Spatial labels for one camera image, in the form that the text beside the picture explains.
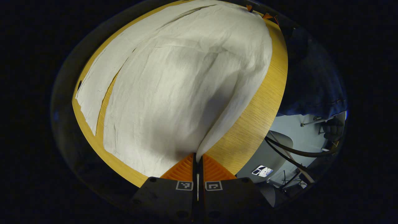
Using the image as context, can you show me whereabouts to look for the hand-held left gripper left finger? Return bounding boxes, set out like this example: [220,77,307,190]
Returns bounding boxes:
[131,152,198,223]

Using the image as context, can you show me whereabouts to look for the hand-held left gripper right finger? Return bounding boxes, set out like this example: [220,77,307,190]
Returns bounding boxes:
[199,153,276,223]

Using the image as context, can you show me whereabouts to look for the white jeans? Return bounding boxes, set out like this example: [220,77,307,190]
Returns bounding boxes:
[76,0,273,178]

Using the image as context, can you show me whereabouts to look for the small black and white card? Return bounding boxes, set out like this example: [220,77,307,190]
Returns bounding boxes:
[252,165,274,178]

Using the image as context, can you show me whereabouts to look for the white chair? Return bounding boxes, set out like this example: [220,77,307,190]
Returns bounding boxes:
[236,131,294,187]

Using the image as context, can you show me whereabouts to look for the person's dark blue clothing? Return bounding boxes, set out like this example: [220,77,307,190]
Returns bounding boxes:
[279,26,347,119]

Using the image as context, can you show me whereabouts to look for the metal chair leg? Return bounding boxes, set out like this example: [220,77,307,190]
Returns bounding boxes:
[300,116,336,127]

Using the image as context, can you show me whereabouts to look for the black cable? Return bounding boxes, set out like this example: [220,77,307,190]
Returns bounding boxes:
[264,138,315,183]
[264,136,340,158]

